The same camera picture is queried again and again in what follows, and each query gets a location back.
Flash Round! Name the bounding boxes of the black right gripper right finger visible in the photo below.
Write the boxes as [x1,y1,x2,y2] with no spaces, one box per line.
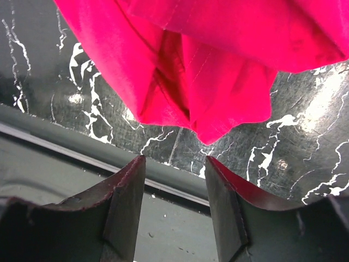
[205,157,348,261]

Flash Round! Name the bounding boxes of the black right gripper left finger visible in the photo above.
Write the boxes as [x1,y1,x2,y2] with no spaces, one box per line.
[1,156,146,261]

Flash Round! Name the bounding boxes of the pink t shirt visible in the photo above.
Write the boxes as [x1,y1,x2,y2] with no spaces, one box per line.
[56,1,348,145]

